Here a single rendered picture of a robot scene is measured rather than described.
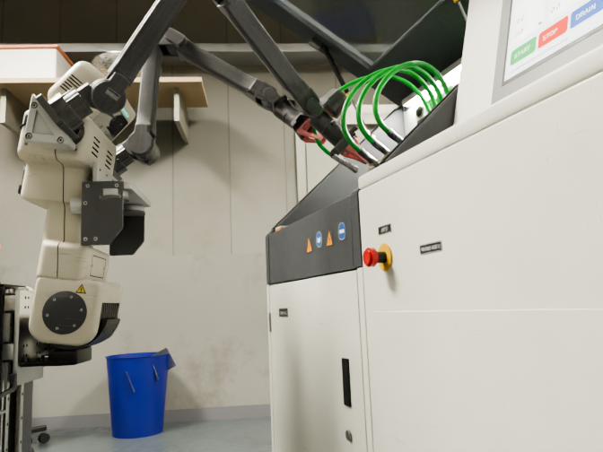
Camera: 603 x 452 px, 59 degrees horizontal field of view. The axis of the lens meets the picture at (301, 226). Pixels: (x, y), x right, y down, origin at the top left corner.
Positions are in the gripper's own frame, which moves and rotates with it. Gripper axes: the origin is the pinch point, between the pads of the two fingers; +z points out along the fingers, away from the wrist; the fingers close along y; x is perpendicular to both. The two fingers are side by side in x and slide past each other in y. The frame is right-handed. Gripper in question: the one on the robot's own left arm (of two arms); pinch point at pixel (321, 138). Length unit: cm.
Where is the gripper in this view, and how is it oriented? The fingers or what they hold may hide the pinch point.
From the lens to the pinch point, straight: 166.4
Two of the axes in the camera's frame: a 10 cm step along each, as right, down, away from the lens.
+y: 3.3, 3.4, 8.8
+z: 6.7, 5.7, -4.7
